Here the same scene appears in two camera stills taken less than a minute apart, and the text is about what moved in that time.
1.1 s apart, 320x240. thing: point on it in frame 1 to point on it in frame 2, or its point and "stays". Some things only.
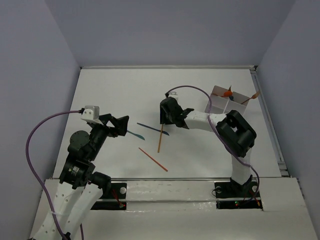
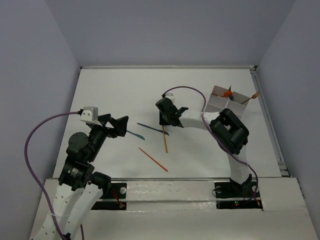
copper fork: x=253 y=97 stays
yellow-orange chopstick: x=160 y=138 to x=165 y=140
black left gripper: x=110 y=124 stays
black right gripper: x=163 y=118 stays
